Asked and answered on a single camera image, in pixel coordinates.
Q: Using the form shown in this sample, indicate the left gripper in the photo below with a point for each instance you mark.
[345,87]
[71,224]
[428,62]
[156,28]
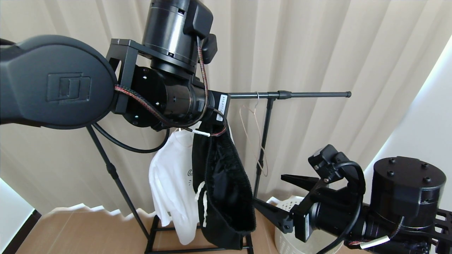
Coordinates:
[183,102]

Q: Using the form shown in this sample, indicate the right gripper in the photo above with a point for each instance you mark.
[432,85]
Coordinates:
[332,218]

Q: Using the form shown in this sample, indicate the pink clothes hanger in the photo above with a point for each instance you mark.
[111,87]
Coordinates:
[262,155]

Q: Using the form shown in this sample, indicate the black garment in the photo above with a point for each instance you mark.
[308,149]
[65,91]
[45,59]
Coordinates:
[226,197]

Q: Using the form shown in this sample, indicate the white printed t-shirt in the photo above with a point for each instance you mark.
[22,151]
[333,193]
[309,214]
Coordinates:
[169,183]

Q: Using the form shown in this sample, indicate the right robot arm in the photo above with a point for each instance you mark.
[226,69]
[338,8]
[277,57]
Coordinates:
[406,197]

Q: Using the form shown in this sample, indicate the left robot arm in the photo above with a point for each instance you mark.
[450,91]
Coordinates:
[53,81]

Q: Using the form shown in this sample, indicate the white laundry basket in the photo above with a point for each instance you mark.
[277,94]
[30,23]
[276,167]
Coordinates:
[282,243]

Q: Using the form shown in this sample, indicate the black clothes rack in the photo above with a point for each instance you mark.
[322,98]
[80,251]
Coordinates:
[310,94]

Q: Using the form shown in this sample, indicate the beige curtain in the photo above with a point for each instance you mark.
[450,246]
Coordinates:
[317,42]

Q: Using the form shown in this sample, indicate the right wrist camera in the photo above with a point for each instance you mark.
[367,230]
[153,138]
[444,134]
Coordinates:
[332,162]

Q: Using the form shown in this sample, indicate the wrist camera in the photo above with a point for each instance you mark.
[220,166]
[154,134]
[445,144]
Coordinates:
[199,17]
[332,162]

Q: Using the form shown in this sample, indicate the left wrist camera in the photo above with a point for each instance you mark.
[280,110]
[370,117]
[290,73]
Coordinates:
[199,17]

